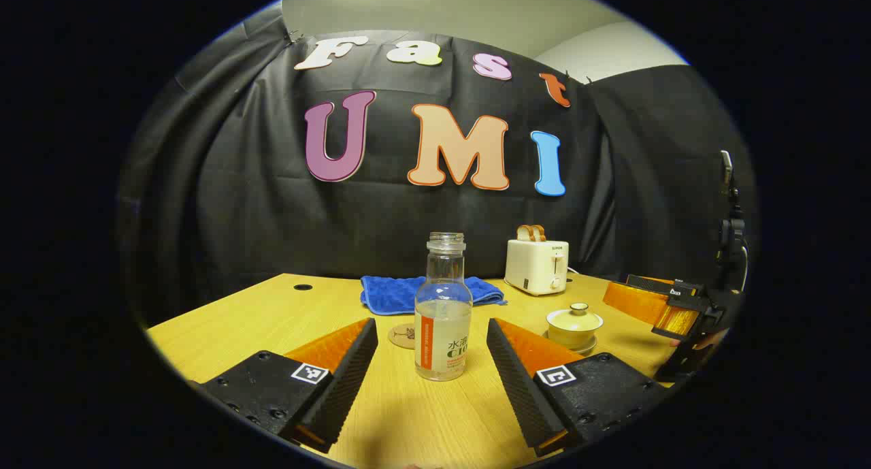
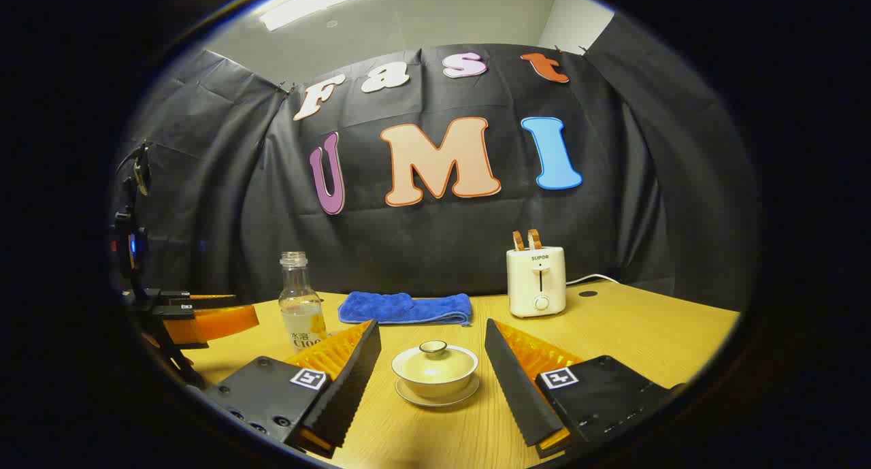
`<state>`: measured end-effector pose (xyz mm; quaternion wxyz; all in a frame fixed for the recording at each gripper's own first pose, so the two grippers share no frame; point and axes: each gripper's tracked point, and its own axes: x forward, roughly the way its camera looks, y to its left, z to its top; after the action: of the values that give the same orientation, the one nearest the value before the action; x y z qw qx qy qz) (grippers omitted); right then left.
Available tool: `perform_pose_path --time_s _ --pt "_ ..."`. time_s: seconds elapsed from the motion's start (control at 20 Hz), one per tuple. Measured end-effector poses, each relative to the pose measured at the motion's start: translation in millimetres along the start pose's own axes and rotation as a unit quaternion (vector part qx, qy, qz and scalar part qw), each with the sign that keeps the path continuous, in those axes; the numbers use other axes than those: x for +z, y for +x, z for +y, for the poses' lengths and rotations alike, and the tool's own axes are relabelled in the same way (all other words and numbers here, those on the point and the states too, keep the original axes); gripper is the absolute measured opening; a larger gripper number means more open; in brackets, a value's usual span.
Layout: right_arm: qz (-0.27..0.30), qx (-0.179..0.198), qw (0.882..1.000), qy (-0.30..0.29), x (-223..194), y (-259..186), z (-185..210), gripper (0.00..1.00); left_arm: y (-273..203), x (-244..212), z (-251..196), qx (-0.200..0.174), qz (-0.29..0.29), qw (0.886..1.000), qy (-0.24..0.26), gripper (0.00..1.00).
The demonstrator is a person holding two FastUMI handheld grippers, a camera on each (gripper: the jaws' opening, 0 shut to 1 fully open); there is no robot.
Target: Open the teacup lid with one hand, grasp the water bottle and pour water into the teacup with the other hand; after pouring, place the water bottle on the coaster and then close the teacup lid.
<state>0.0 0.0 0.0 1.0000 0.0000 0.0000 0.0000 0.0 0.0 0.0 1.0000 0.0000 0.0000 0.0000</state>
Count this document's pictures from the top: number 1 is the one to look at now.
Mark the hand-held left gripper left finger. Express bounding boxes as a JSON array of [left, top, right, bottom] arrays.
[[194, 317, 379, 454]]

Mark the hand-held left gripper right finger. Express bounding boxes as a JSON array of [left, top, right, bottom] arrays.
[[486, 318, 671, 457]]

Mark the cream teacup lid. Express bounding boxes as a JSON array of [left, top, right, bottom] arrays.
[[546, 303, 604, 333]]

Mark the clear glass water bottle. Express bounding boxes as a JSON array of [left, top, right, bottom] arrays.
[[414, 232, 474, 382]]

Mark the cream saucer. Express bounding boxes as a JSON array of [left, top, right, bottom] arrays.
[[542, 329, 599, 356]]

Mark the blue folded towel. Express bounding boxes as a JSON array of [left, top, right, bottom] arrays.
[[360, 275, 508, 316]]

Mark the cream toaster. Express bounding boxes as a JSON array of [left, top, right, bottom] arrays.
[[504, 239, 570, 297]]

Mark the black backdrop cloth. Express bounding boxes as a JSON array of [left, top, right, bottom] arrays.
[[119, 6, 759, 327]]

